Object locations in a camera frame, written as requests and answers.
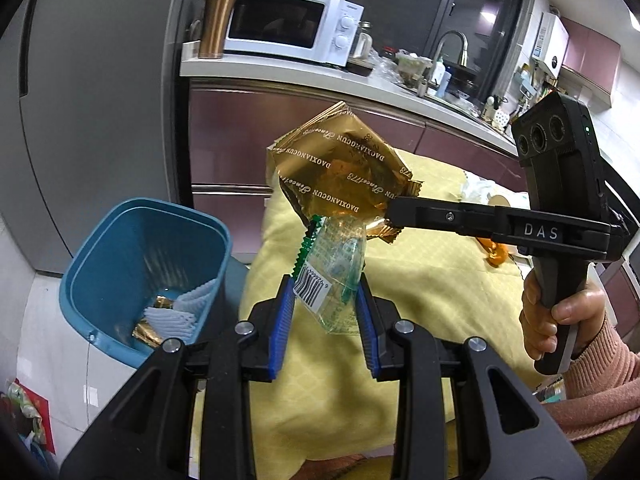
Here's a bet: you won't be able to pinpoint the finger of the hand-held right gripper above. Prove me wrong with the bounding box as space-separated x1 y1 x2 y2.
385 195 497 240

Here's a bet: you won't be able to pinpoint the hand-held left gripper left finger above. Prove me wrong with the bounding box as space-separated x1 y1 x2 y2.
59 274 297 480

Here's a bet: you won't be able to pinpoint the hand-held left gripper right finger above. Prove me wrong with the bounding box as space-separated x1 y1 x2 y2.
354 275 587 480

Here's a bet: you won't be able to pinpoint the white tissue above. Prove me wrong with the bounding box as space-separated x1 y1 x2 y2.
460 177 501 203

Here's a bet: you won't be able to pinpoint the orange peel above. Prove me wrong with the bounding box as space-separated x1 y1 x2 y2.
477 234 516 267

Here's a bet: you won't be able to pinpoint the clear green-edged wrapper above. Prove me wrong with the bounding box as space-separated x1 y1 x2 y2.
291 214 368 335

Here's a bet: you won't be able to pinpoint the white foam fruit net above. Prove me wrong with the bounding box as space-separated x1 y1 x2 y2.
172 280 221 313

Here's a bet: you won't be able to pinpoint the large gold wrapper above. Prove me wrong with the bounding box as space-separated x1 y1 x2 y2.
266 101 423 243

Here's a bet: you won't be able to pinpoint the white cupcake liner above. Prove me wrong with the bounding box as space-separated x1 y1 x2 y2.
142 307 197 337

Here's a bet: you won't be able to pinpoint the small gold wrapper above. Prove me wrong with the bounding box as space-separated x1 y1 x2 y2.
132 296 176 348

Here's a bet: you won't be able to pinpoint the blue trash bin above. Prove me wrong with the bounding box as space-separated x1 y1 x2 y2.
59 197 233 372

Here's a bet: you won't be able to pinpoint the person's right hand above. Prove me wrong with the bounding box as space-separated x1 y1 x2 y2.
519 275 608 361

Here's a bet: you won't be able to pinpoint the yellow tablecloth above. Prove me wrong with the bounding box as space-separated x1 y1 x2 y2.
192 152 566 480

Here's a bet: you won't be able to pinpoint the white water heater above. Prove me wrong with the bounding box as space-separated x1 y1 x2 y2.
531 10 570 78

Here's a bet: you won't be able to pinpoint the plastic bag of food scraps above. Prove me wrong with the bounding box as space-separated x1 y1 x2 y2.
395 50 432 88

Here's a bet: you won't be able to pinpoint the clear plastic bags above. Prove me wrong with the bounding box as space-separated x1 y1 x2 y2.
372 52 398 81

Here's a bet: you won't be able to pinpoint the steel kitchen faucet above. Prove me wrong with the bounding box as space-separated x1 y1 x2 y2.
424 30 468 98

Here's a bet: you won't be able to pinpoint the glass pitcher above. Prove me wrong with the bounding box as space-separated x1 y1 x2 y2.
352 21 375 61

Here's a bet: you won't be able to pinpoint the kitchen counter with cabinets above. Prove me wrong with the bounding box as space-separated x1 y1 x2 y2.
180 42 531 266

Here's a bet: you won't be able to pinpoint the dark window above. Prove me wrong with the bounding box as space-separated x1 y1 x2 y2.
332 0 536 101

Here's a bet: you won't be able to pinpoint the white microwave oven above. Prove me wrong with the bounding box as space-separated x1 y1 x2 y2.
222 0 365 67

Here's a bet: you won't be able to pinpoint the colourful plastic packaging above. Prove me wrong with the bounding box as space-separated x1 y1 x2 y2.
0 377 56 466

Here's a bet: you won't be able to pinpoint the grey refrigerator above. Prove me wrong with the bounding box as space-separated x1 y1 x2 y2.
0 0 201 276

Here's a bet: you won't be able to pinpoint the copper travel tumbler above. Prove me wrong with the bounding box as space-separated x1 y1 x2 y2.
198 0 241 59

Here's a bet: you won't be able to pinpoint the pink wall cabinet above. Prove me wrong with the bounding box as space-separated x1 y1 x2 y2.
560 16 623 107

